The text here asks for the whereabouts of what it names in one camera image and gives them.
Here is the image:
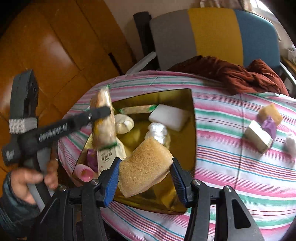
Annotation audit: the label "clear packet of tan snacks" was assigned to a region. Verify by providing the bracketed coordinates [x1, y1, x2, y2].
[90, 86, 116, 151]

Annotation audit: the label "large tan sponge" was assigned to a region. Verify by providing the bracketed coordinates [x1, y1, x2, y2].
[118, 137, 173, 198]

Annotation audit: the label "green essential oil box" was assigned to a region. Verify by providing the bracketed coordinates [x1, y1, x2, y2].
[244, 120, 273, 154]

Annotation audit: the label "white fluffy cotton pad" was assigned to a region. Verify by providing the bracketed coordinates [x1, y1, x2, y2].
[285, 132, 296, 159]

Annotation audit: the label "purple small pouch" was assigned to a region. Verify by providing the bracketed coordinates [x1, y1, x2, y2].
[261, 116, 277, 140]

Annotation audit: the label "small tan sponge cube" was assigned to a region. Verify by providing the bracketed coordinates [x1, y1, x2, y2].
[257, 103, 282, 126]

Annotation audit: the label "dark jacket sleeve forearm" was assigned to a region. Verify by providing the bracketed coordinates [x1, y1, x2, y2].
[0, 173, 40, 240]

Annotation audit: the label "person's left hand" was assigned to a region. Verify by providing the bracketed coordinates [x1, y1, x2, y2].
[11, 160, 59, 205]

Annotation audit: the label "purple packet in tin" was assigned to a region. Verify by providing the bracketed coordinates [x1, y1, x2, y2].
[87, 149, 98, 173]

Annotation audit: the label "white paper box with text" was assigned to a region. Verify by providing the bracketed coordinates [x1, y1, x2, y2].
[97, 138, 126, 175]

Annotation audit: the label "striped pink green bedsheet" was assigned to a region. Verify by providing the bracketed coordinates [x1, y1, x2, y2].
[58, 71, 295, 240]

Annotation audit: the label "cream round wrapped ball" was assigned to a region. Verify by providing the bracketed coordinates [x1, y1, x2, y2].
[114, 113, 134, 135]

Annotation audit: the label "wooden wardrobe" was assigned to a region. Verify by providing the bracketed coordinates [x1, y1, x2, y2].
[1, 1, 136, 145]

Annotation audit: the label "white wrapped round bundle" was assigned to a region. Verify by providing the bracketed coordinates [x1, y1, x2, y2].
[144, 123, 171, 149]

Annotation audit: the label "gold metal tin box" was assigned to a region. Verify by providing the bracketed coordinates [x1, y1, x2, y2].
[72, 88, 197, 215]

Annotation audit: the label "dark red crumpled cloth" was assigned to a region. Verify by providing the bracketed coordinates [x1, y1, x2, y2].
[168, 55, 289, 96]

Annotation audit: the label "grey yellow blue headboard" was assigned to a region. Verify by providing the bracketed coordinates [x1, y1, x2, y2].
[149, 8, 280, 73]

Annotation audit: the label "patterned window curtain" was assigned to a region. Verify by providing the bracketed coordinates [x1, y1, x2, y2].
[200, 0, 253, 12]

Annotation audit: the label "white bed frame rail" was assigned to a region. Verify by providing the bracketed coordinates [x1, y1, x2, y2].
[126, 51, 157, 75]

